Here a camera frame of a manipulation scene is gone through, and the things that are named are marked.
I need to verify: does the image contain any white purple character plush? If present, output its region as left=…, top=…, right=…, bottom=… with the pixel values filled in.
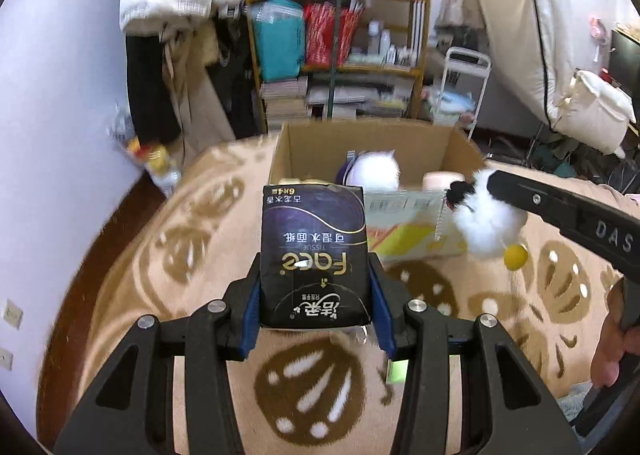
left=335, top=150, right=400, bottom=192

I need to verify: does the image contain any white wall socket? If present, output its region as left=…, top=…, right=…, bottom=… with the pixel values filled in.
left=0, top=348, right=13, bottom=371
left=1, top=299, right=24, bottom=331

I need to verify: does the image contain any beige trench coat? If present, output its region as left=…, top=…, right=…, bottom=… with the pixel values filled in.
left=163, top=32, right=235, bottom=168

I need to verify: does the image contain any plastic bag of toys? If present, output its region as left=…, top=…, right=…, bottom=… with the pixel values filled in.
left=106, top=104, right=181, bottom=198

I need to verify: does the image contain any green pole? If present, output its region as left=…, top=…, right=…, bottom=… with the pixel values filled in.
left=326, top=0, right=343, bottom=120

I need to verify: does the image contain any pink swirl roll plush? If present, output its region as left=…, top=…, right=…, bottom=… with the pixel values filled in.
left=422, top=171, right=465, bottom=192

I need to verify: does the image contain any open cardboard box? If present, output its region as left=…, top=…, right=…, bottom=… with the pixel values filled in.
left=269, top=118, right=485, bottom=263

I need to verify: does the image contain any white fluffy chick plush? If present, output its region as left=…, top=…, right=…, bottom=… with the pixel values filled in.
left=445, top=169, right=529, bottom=272

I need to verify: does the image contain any stack of books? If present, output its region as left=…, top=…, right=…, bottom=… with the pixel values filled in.
left=259, top=76, right=308, bottom=126

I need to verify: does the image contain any teal paper bag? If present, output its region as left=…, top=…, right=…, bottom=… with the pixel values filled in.
left=250, top=0, right=306, bottom=82

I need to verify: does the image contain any black tissue pack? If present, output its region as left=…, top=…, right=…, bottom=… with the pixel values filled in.
left=259, top=183, right=371, bottom=331

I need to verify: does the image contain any cream upright mattress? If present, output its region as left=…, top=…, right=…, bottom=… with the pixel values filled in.
left=478, top=0, right=636, bottom=155

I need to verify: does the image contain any white rolling cart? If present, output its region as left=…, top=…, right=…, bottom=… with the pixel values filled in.
left=431, top=46, right=492, bottom=135

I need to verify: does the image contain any person's right hand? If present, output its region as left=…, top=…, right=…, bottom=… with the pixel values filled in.
left=590, top=281, right=625, bottom=389

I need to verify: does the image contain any wooden bookshelf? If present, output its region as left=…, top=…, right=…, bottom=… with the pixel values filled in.
left=240, top=0, right=434, bottom=133

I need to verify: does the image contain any red gift bag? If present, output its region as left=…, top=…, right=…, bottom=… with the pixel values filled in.
left=304, top=2, right=362, bottom=68

